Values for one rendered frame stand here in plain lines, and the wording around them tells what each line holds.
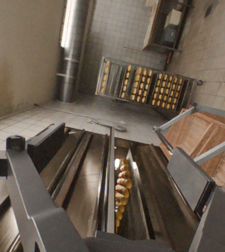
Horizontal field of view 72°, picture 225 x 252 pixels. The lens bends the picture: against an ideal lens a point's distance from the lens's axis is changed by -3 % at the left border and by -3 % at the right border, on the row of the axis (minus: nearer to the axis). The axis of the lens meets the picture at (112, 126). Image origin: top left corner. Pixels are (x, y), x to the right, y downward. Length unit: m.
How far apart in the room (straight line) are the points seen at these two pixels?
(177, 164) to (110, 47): 5.13
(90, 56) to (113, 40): 0.82
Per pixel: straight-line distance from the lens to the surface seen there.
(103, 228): 0.64
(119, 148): 1.83
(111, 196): 0.75
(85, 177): 1.09
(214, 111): 1.24
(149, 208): 1.00
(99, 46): 5.28
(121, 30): 5.36
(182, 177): 0.18
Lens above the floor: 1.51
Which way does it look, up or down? 3 degrees down
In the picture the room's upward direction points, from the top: 78 degrees counter-clockwise
